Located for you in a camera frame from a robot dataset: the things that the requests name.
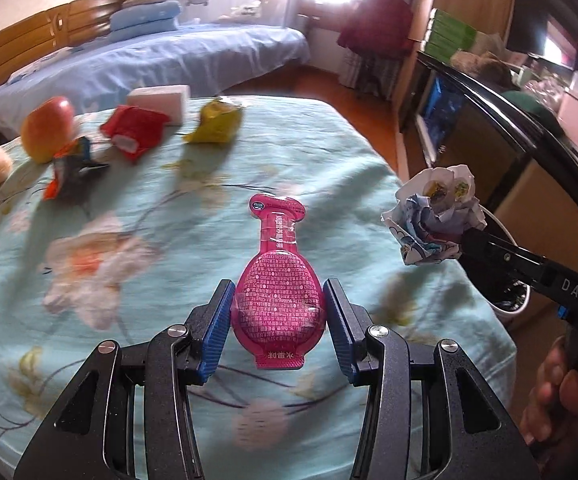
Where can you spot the stack of green boxes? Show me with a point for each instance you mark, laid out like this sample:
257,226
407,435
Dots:
451,35

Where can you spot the person's right hand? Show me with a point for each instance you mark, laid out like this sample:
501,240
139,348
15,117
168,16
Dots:
549,405

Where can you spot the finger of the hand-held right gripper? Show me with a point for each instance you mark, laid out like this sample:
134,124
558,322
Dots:
514,252
509,275

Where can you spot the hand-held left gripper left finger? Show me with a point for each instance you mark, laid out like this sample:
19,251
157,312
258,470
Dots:
216,330

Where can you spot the red yellow apple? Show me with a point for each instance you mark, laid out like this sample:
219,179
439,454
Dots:
46,130

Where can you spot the bed with blue sheet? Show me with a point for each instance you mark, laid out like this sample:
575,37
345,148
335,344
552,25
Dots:
144,60

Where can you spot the grey pillow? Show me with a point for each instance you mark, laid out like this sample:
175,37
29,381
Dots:
146,0

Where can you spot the dark red coat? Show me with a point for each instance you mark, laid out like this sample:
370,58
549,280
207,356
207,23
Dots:
376,25

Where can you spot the black television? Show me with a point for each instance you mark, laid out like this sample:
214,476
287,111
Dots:
534,25

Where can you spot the grey bed guard rail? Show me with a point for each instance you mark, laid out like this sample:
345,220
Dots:
249,2

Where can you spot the blue framed picture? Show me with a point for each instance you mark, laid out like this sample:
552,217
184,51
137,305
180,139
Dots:
439,115

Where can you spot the dark coat rack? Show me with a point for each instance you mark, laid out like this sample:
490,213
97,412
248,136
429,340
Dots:
374,75

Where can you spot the wooden headboard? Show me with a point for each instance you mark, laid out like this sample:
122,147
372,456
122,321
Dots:
34,30

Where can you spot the printed white blue pillow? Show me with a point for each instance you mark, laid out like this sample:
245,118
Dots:
39,66

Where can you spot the white trash bin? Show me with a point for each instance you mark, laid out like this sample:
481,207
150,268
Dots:
511,317

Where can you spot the blue printed wrapper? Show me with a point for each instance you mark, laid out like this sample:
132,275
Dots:
429,220

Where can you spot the pink drink pouch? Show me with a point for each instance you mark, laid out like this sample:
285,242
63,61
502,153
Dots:
279,300

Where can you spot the black television cabinet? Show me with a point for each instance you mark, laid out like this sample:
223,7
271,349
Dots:
519,130

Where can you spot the red snack packet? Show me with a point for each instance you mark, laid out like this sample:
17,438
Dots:
134,127

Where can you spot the floral light blue tablecloth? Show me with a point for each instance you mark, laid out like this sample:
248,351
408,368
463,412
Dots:
169,220

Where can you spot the red blue foil wrapper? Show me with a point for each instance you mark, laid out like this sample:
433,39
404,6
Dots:
69,167

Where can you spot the white pink small box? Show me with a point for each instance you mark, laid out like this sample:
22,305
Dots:
159,97

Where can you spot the brown plush toy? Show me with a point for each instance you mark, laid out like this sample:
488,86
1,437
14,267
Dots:
484,67

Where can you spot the dark green cushion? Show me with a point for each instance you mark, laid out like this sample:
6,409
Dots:
534,110

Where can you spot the folded blue quilt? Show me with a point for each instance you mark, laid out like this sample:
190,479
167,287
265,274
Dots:
144,19

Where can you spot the clear plastic bag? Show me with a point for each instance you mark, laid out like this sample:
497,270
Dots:
549,92

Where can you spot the yellow snack wrapper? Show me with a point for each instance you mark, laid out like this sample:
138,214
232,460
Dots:
216,122

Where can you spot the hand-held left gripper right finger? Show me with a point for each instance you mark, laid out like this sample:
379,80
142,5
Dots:
339,330

